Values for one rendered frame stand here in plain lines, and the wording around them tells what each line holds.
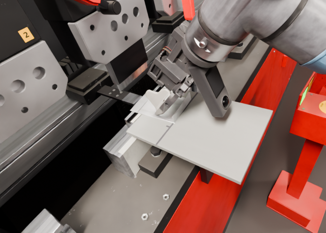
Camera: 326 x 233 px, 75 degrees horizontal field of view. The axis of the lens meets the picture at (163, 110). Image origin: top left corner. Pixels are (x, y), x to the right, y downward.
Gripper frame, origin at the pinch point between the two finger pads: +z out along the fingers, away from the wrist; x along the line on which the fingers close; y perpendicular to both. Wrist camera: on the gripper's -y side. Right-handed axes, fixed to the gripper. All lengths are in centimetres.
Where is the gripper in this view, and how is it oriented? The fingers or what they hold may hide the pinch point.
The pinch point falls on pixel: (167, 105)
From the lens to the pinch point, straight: 50.4
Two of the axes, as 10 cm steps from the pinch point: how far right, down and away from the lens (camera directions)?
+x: -5.6, 6.4, -5.2
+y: -7.5, -6.6, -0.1
